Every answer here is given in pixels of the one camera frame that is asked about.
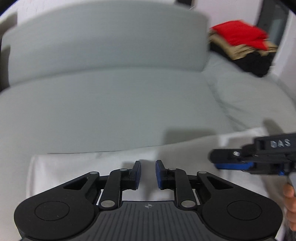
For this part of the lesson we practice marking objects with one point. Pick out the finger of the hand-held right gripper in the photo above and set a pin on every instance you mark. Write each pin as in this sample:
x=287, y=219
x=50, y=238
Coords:
x=229, y=165

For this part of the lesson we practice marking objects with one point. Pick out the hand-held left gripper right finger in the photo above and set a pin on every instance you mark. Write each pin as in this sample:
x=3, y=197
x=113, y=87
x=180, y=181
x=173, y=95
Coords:
x=159, y=177

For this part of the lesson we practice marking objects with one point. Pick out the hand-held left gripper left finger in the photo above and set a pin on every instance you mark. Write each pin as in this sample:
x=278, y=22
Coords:
x=137, y=177

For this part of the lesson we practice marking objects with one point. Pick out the white garment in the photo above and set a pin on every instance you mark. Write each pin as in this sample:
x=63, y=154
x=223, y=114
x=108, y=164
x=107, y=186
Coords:
x=81, y=164

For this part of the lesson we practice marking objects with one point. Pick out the stack of folded clothes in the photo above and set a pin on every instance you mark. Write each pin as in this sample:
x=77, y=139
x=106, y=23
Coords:
x=233, y=52

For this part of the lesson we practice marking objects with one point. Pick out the person's right hand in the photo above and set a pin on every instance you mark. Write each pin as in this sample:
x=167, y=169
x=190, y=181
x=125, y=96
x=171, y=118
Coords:
x=291, y=201

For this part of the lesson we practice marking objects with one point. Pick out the grey sofa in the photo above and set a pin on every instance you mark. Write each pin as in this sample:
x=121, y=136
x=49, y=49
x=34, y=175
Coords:
x=104, y=92

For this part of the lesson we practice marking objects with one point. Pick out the black folded garment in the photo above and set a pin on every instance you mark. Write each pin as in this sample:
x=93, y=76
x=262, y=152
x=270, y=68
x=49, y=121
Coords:
x=254, y=64

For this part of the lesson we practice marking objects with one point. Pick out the red folded garment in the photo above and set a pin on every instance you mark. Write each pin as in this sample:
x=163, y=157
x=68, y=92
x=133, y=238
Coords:
x=238, y=33

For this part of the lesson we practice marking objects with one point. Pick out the framed picture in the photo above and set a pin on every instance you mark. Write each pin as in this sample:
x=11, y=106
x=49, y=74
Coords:
x=183, y=1

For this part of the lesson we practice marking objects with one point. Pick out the dark window frame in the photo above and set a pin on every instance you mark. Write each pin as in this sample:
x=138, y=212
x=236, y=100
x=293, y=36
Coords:
x=272, y=20

